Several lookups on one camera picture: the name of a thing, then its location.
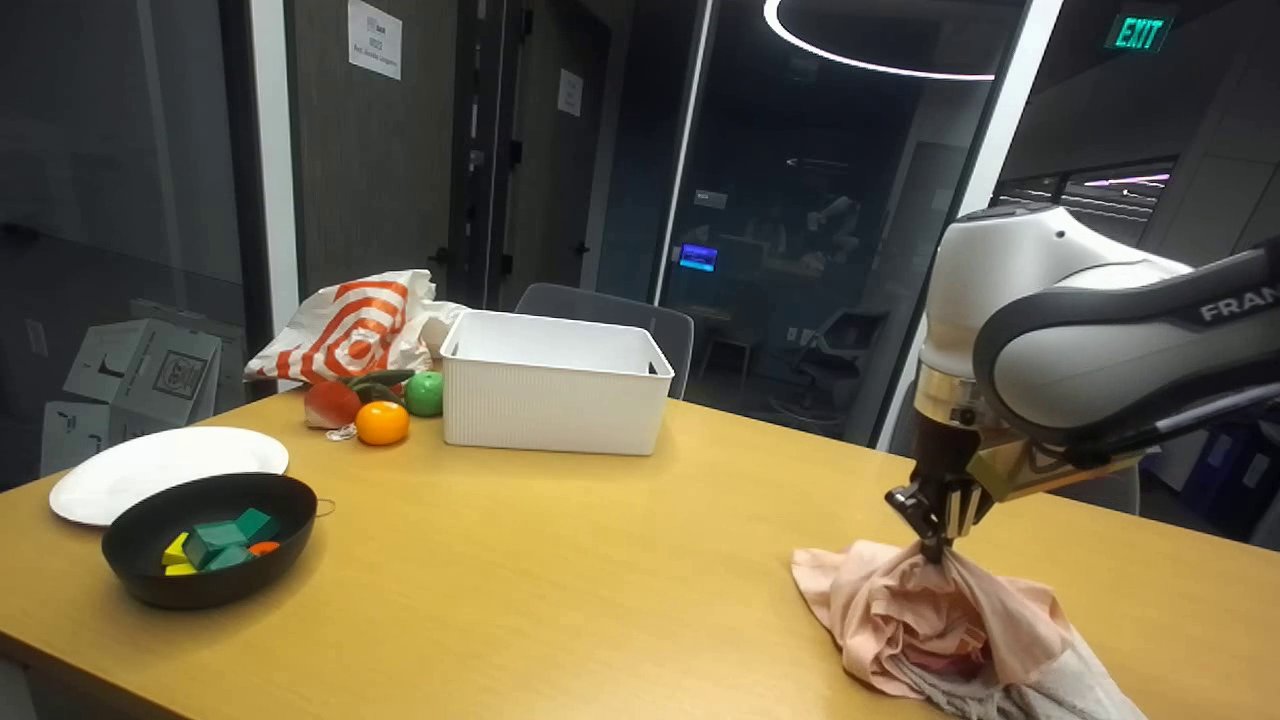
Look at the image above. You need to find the green exit sign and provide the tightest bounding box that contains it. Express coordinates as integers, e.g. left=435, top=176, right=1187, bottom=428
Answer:
left=1103, top=12, right=1177, bottom=55

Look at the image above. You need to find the white plate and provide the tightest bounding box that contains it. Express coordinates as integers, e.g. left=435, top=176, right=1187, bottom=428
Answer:
left=50, top=426, right=294, bottom=532

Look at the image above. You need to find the orange fruit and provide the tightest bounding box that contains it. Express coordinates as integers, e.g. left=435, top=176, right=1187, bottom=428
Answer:
left=354, top=396, right=412, bottom=451

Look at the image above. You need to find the black bowl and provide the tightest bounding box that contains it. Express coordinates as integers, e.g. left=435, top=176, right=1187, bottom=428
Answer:
left=102, top=474, right=322, bottom=617

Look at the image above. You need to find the small cardboard box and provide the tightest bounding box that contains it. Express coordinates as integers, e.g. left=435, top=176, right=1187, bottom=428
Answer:
left=38, top=396, right=122, bottom=479

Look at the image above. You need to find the gray office chair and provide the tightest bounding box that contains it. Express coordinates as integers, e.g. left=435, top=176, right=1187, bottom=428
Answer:
left=511, top=282, right=700, bottom=402
left=886, top=376, right=1144, bottom=518

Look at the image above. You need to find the large cardboard box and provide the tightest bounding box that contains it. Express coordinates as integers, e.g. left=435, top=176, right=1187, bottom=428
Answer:
left=59, top=316, right=229, bottom=428

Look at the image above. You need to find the tan wrist camera mount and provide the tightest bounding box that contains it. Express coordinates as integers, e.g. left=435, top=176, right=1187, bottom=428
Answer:
left=966, top=438, right=1135, bottom=507

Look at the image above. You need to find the peach shirt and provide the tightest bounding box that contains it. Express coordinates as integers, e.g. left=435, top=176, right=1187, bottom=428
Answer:
left=788, top=535, right=1082, bottom=709

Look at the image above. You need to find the small white paper notice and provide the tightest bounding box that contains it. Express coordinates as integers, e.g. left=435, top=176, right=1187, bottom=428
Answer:
left=554, top=64, right=587, bottom=121

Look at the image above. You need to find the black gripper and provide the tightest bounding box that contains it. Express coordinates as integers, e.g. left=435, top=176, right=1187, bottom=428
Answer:
left=886, top=403, right=995, bottom=565

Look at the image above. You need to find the dark green vegetable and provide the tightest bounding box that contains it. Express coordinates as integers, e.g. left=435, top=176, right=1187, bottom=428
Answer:
left=350, top=366, right=419, bottom=403

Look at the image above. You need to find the yellow block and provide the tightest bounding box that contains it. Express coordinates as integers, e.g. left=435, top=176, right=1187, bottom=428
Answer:
left=160, top=529, right=202, bottom=580

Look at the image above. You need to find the red fruit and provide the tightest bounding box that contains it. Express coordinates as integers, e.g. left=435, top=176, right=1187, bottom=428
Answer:
left=299, top=376, right=364, bottom=432

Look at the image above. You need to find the pink shirt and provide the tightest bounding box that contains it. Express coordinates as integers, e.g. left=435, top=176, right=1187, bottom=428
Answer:
left=886, top=603, right=1000, bottom=681

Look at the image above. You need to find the green fruit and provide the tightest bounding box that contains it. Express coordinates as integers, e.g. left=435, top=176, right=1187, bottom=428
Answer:
left=401, top=367, right=448, bottom=419

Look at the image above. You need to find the white plastic bin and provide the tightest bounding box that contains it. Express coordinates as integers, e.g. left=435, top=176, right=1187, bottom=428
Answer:
left=435, top=310, right=682, bottom=461

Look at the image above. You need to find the light gray shirt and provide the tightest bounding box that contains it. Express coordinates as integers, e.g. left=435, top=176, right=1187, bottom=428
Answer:
left=904, top=643, right=1152, bottom=720

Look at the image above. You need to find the red white striped bag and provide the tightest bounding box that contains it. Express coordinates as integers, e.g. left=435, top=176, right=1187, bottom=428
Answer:
left=240, top=269, right=471, bottom=394

